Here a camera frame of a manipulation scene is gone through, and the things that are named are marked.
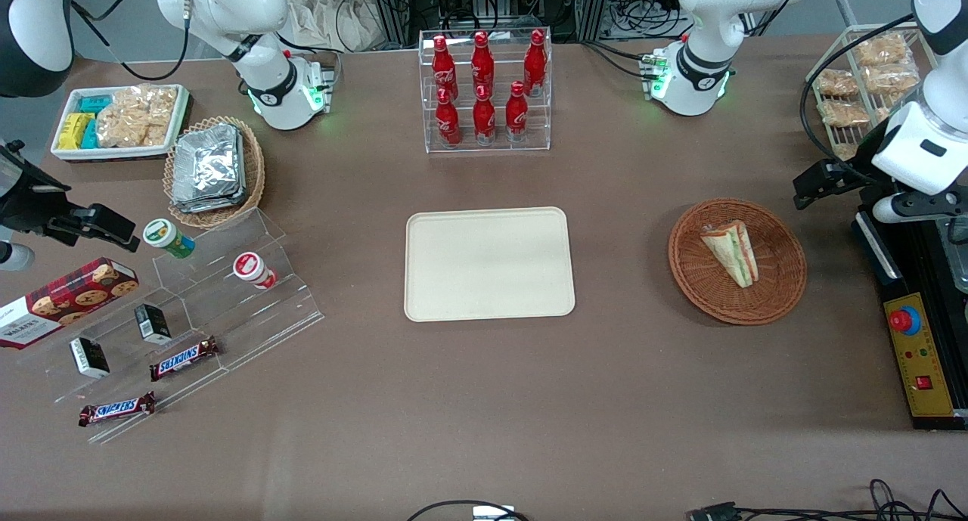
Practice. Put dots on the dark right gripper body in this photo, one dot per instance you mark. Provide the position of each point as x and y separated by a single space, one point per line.
23 202

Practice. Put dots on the triangular sandwich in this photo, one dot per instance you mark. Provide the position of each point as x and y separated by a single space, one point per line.
732 255

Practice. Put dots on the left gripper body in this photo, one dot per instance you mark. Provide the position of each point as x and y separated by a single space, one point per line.
863 160

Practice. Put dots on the red cola bottle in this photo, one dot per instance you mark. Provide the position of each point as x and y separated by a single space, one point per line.
443 67
535 63
516 114
482 66
448 122
484 119

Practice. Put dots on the snickers chocolate bar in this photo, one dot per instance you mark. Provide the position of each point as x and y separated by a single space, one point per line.
117 409
184 359

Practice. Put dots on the red tartan cookie box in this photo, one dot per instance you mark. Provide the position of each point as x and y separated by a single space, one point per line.
68 302

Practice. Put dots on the teal snack packet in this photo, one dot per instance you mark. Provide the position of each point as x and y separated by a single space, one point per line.
90 135
94 103

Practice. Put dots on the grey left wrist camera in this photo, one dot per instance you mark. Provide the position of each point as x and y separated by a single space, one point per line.
886 209

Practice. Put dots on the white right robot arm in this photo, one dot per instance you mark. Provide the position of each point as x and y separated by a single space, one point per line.
280 90

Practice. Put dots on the bagged fried snack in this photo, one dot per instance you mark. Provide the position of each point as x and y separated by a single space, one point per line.
845 152
836 82
882 115
879 50
843 113
892 80

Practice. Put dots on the yellow snack packet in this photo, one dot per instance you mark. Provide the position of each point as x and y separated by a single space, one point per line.
72 130

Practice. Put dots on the clear bag of rice crackers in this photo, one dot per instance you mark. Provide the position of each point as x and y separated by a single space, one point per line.
136 116

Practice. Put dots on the green lid snack cup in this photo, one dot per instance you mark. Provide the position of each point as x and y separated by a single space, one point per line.
165 236

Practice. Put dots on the red lid snack cup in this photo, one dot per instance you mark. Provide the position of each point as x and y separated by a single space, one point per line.
249 268

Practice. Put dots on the silver foil packet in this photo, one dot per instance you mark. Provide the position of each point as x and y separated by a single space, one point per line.
208 203
208 162

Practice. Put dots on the steel pan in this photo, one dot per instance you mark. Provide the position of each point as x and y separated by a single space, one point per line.
959 256

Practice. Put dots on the oval brown wicker basket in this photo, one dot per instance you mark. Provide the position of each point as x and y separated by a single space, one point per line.
253 173

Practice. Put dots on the small white device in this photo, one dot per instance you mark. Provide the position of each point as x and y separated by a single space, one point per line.
493 513

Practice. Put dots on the clear acrylic bottle rack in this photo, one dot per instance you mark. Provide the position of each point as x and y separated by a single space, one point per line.
499 147

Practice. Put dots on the round brown wicker basket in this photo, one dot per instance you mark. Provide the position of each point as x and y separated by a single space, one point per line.
779 279

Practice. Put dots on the small black box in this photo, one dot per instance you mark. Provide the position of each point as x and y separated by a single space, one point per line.
153 324
89 358

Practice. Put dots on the white rectangular snack tray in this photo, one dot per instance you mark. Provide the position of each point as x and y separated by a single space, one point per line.
121 153

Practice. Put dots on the black machine with yellow panel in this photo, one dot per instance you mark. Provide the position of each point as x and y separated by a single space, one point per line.
923 370

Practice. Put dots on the beige cloth bag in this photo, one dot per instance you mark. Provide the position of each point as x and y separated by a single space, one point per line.
333 14

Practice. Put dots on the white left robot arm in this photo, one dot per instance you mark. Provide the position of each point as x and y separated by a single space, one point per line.
692 67

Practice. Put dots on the aluminium equipment frame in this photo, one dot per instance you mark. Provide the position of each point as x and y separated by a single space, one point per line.
393 7

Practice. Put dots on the clear acrylic stepped display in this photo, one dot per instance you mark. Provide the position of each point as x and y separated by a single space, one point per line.
249 324

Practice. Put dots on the beige plastic tray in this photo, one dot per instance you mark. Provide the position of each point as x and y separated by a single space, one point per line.
488 264

